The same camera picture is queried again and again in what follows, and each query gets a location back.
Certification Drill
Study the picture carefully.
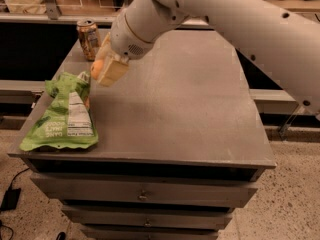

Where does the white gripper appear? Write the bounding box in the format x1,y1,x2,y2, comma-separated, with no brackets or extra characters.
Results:
95,11,154,87

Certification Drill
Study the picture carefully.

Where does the orange fruit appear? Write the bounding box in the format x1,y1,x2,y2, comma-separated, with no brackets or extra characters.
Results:
91,59,104,80

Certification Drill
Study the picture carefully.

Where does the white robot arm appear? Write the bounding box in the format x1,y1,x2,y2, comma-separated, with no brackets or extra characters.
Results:
91,0,320,116

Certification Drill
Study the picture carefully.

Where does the green rice chip bag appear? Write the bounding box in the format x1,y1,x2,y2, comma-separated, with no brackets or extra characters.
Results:
19,71,98,151

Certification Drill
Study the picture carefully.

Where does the orange soda can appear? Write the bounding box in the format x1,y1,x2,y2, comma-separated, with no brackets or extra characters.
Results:
77,19,101,61

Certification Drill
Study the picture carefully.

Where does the grey drawer cabinet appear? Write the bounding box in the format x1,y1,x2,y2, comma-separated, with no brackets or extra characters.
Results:
7,28,277,240

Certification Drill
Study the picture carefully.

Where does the black power adapter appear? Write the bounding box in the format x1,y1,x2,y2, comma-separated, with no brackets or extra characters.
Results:
0,188,21,211

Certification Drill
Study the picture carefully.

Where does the top drawer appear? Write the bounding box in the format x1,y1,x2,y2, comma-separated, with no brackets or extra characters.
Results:
31,173,257,208

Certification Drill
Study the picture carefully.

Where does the drawer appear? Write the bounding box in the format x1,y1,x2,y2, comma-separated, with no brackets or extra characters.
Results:
31,173,257,208
62,205,232,230
81,225,218,240

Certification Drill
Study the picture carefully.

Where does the bottom drawer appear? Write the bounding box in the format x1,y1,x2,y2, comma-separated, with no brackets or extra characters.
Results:
81,225,218,240

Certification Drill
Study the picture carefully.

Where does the middle drawer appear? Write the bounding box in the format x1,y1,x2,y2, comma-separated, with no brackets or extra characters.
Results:
62,205,232,230

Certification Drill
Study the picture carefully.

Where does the metal rail frame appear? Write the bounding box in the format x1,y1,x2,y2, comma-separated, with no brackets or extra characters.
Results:
0,0,320,31

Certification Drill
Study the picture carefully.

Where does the black floor cable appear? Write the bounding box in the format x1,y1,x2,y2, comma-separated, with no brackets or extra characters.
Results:
7,167,31,191

